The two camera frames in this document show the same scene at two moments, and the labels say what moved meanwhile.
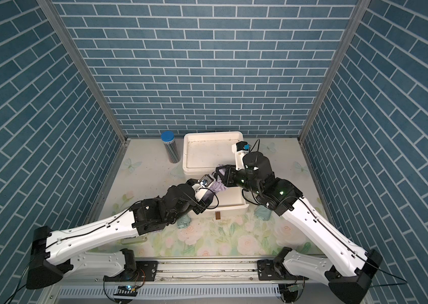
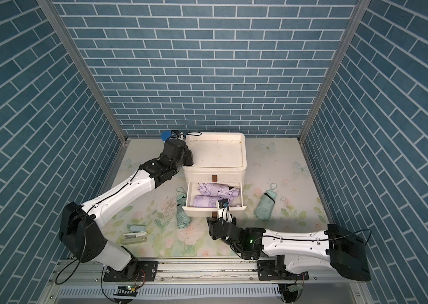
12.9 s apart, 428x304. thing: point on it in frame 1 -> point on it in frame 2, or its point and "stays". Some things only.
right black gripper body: x=232 y=176 -> x=214 y=224
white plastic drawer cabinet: x=204 y=152 stays
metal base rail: x=196 y=271 stays
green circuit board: x=126 y=291 stays
